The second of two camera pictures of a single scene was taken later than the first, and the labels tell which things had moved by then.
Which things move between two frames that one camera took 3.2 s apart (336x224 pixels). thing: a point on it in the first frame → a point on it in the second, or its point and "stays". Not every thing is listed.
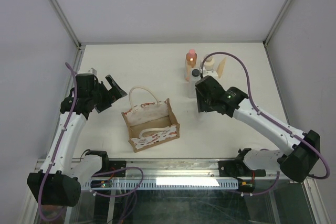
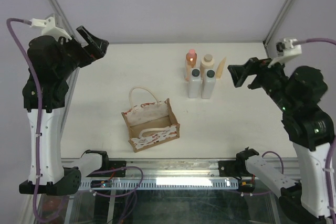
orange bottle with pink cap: x=191 y=58 stays
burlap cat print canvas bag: x=150 y=125 stays
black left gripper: x=117 y=93 → x=96 y=49
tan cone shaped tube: x=221 y=67 stays
